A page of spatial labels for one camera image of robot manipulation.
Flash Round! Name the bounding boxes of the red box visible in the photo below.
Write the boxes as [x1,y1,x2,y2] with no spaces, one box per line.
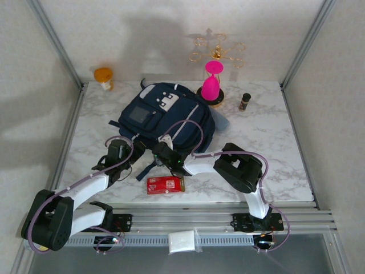
[147,175,186,195]

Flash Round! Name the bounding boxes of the navy blue backpack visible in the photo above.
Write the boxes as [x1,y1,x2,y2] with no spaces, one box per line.
[108,79,216,182]

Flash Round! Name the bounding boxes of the grey-blue pencil case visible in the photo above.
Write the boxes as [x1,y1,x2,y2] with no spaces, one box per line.
[212,110,230,134]

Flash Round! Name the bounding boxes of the white plastic packet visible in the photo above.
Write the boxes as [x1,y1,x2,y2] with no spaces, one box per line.
[167,229,196,255]

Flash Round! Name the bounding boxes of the jar with orange lid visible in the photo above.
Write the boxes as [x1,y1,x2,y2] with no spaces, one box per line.
[94,67,115,92]

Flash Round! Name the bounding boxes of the pink goblet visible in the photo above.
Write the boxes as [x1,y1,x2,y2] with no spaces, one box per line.
[201,60,225,101]

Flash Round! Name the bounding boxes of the black controller board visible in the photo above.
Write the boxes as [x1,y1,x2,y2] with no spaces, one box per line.
[94,235,122,247]
[254,232,275,248]

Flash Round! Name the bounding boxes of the spice bottle with black cap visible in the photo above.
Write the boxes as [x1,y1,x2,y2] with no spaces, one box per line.
[238,92,252,112]

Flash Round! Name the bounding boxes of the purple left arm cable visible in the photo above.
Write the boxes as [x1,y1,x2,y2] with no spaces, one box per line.
[28,136,135,255]

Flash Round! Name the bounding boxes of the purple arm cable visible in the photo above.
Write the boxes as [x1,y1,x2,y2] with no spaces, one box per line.
[161,119,291,253]
[28,136,135,255]

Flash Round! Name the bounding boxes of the aluminium side rail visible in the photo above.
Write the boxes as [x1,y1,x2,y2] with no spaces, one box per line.
[44,84,88,211]
[281,84,320,208]

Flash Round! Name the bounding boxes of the aluminium rail frame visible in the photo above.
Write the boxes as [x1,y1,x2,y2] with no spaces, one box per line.
[17,194,338,238]

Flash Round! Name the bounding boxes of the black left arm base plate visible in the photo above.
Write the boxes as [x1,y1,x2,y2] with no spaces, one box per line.
[109,213,133,232]

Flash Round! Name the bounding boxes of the grey slotted cable duct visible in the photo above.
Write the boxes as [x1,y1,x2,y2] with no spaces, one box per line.
[67,233,276,248]

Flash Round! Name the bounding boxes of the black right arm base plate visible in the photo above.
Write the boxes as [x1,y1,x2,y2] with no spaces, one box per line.
[232,212,285,232]

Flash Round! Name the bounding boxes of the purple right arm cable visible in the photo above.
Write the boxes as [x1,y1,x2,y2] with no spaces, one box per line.
[161,119,291,253]

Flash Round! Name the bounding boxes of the gold wire glass rack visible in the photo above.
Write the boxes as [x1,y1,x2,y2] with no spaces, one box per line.
[188,34,246,109]

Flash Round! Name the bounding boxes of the aluminium corner post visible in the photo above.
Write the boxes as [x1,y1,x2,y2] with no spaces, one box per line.
[281,0,337,89]
[27,0,86,89]

